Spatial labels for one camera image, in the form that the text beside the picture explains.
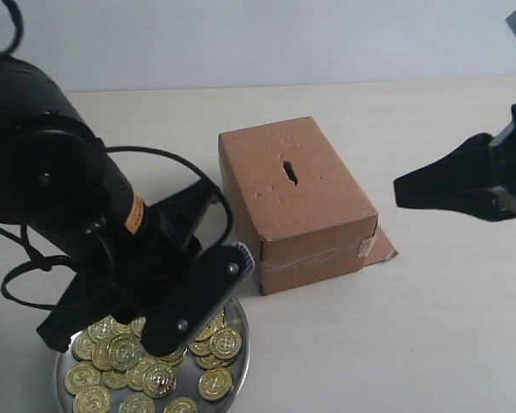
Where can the black second arm gripper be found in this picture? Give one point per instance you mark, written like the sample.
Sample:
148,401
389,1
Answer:
460,181

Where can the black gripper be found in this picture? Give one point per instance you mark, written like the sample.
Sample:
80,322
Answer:
144,264

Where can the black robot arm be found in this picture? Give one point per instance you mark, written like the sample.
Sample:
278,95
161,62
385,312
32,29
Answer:
59,184

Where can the brown cardboard slotted box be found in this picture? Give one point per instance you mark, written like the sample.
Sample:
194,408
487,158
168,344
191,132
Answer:
297,206

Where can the round steel plate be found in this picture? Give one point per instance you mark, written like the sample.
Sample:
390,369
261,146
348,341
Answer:
188,372

